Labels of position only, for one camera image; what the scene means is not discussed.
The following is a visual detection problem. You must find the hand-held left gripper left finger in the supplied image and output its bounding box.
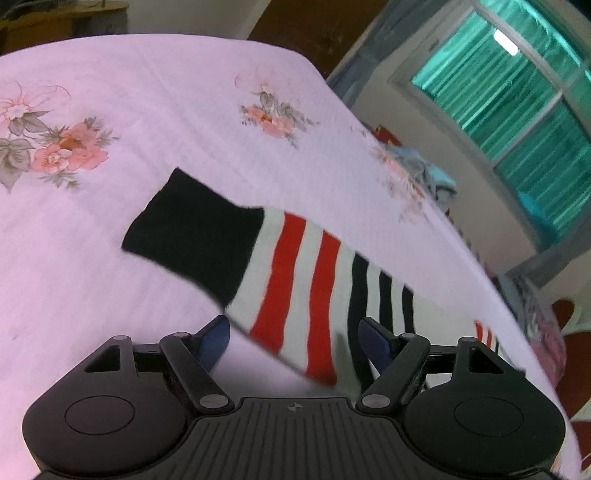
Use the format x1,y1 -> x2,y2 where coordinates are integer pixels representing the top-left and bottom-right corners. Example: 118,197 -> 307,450
82,316 -> 235,413

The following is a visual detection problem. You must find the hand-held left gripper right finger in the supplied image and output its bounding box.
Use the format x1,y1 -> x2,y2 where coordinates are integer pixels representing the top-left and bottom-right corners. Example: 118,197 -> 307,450
356,316 -> 509,409

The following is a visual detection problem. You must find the black red white striped sweater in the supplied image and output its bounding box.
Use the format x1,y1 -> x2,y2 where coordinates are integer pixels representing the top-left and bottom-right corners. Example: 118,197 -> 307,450
121,167 -> 528,389

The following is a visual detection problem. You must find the pile of crumpled clothes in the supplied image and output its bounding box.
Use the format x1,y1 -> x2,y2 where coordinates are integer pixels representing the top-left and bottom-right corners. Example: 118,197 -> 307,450
373,124 -> 459,219

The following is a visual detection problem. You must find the stack of folded clothes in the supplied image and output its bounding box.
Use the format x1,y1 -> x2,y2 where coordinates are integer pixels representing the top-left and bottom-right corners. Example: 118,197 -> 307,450
501,272 -> 570,393

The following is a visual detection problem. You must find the grey curtain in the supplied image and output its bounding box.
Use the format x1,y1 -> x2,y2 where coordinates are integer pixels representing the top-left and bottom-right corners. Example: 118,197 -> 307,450
505,249 -> 561,280
325,0 -> 478,108

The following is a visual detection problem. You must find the red and white headboard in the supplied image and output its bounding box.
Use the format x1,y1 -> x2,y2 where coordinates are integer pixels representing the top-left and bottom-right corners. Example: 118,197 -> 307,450
549,295 -> 591,467

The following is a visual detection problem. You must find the pink floral bed sheet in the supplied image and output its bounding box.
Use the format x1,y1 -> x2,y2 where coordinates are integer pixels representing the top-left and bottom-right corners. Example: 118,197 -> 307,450
0,34 -> 588,480

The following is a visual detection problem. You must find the window with green glass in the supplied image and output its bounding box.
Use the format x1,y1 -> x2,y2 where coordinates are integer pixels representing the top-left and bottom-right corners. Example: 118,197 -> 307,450
392,0 -> 591,252

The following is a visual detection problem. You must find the dark wooden wardrobe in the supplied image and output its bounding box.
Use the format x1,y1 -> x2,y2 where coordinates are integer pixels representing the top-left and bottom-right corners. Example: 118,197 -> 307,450
247,0 -> 386,80

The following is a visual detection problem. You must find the light wooden furniture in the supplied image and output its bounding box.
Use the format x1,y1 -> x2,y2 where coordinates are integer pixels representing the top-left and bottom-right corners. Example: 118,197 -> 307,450
0,0 -> 131,57

